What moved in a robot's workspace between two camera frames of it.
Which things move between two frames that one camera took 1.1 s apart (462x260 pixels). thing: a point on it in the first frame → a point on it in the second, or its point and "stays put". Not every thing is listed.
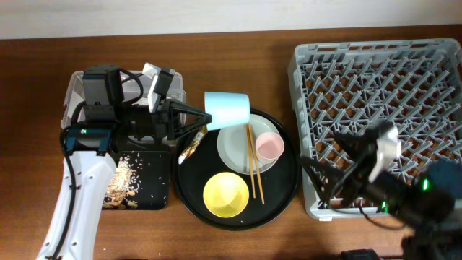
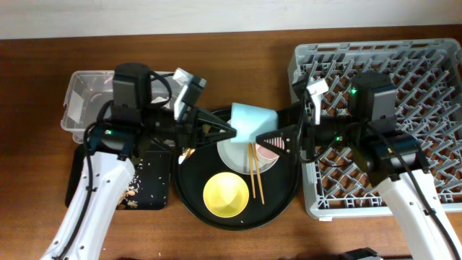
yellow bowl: x=226 y=194 stays put
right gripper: x=360 y=170 → x=301 y=135
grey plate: x=232 y=145 stays put
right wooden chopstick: x=258 y=177 stays put
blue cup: x=227 y=109 → x=251 y=121
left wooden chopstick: x=247 y=128 stays put
